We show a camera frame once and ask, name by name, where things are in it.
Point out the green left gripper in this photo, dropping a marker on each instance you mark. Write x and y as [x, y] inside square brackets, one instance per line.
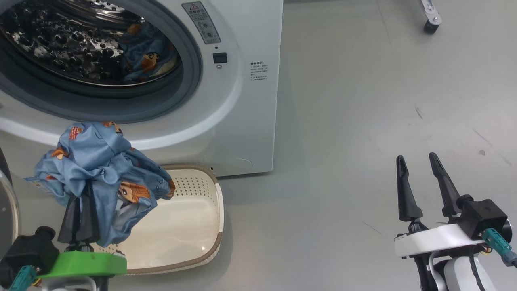
[89, 264]

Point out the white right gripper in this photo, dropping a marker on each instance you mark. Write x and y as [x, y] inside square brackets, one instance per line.
[436, 240]

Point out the blue cartoon print garment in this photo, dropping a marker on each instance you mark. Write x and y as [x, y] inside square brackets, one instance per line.
[101, 169]

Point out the blue cartoon garment cream lining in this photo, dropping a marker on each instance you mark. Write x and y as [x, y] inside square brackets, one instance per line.
[145, 60]

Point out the stainless steel washing machine drum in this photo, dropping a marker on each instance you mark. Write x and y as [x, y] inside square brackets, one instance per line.
[60, 40]

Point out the white front-load washing machine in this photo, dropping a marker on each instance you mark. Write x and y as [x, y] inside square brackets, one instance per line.
[250, 121]

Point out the cream perforated laundry basket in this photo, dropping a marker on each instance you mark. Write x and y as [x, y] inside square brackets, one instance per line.
[181, 226]

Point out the round white filter cover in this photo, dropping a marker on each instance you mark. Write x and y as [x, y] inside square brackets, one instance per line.
[242, 165]

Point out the grey warning sticker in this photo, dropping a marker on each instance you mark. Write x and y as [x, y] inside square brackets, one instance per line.
[202, 22]

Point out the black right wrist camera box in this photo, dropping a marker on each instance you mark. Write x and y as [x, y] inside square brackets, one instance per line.
[486, 218]

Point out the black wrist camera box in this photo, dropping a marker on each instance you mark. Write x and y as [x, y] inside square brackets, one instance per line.
[24, 254]
[486, 218]

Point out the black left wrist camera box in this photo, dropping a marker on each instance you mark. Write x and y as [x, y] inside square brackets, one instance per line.
[24, 254]

